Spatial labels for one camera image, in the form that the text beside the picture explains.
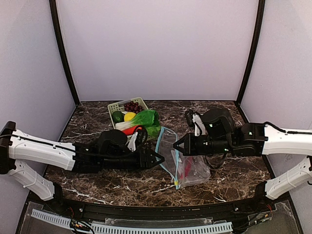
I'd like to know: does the long red chili pepper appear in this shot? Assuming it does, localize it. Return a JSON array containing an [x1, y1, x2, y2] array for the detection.
[[179, 156, 194, 179]]

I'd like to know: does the dark red grapes bunch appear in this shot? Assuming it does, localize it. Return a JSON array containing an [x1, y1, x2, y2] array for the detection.
[[124, 101, 143, 114]]

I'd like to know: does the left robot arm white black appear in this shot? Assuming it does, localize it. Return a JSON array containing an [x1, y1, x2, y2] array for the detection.
[[0, 121, 165, 203]]

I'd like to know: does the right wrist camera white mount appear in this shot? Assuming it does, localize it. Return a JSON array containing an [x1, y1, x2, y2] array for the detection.
[[185, 109, 206, 137]]

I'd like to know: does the black curved front rail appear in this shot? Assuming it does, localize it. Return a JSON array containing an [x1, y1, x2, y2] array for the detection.
[[44, 198, 270, 225]]

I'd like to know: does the green avocado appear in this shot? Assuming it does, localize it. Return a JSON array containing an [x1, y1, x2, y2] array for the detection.
[[112, 111, 124, 123]]

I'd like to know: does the right black frame post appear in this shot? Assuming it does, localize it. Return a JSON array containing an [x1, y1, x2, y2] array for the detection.
[[235, 0, 266, 106]]

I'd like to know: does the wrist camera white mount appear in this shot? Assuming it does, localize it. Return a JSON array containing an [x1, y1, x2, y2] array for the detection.
[[185, 109, 206, 137], [127, 125, 148, 152]]

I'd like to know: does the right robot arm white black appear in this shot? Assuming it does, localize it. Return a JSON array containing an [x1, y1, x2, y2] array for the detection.
[[173, 108, 312, 200]]

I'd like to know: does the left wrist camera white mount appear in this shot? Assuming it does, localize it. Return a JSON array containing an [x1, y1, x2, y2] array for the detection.
[[127, 125, 148, 152]]

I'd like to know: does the clear zip top bag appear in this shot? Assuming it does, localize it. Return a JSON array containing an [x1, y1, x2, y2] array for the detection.
[[156, 127, 211, 190]]

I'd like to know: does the yellow lemon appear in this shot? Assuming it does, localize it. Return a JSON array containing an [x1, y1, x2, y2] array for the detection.
[[124, 112, 136, 121]]

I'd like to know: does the left black frame post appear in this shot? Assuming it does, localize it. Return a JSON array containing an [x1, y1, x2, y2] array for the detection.
[[49, 0, 80, 106]]

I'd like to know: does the orange red chili pepper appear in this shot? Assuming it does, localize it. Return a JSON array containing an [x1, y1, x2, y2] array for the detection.
[[122, 125, 143, 136]]

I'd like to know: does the black frame post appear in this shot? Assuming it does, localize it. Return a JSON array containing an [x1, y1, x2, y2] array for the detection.
[[235, 0, 266, 106], [49, 0, 80, 106]]

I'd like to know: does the green bok choy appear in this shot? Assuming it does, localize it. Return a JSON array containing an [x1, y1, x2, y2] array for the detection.
[[115, 110, 161, 138]]

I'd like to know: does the beige plastic basket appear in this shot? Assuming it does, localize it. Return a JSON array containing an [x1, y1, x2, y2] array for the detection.
[[108, 97, 150, 129]]

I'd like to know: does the white slotted cable duct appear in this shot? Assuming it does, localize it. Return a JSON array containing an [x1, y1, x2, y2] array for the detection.
[[31, 209, 233, 234]]

